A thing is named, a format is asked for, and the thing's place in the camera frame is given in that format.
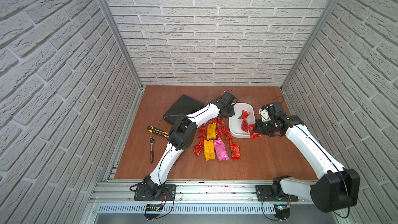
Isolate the white plastic storage box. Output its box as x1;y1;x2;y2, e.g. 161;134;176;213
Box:
229;103;255;139

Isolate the red handled ratchet wrench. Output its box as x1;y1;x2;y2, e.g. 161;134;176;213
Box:
149;137;154;163

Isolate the aluminium corner post right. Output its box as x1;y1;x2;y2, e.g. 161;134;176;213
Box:
280;0;340;92

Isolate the controller board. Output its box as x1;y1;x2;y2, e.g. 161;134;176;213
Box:
274;204;291;221
144;204;163;220

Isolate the black plastic tool case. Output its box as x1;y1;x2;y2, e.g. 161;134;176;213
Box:
163;94;204;124

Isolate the aluminium corner post left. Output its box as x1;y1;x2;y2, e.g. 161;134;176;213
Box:
97;0;144;91

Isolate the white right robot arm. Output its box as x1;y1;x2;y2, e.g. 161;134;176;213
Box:
254;102;360;213

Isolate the pink foil tea bag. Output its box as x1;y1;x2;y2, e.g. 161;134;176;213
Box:
214;138;229;162

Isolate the red tea bag box bottom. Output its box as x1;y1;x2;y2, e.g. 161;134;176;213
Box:
249;124;262;140

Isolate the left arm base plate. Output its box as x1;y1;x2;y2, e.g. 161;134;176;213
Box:
131;184;177;201

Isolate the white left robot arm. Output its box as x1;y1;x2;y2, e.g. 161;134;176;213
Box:
143;91;237;199

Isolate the left controller board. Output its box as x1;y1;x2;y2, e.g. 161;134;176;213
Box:
144;204;163;220

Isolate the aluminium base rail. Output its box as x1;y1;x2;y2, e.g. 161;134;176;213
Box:
81;171;339;224

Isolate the red foil tea bag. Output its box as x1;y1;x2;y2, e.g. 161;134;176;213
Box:
193;140;204;156

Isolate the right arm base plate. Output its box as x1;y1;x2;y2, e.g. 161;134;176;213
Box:
255;185;299;202

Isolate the aluminium corner post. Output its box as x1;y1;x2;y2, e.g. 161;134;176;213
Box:
280;0;340;92
97;0;144;91

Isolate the right controller board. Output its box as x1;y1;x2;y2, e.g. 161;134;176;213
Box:
274;204;291;221

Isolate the red tea bag end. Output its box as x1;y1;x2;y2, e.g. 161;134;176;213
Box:
239;110;250;120

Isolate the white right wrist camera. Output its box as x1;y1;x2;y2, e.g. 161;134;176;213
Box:
259;106;270;122

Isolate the yellow foil tea bag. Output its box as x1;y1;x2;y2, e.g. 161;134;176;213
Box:
204;140;216;161

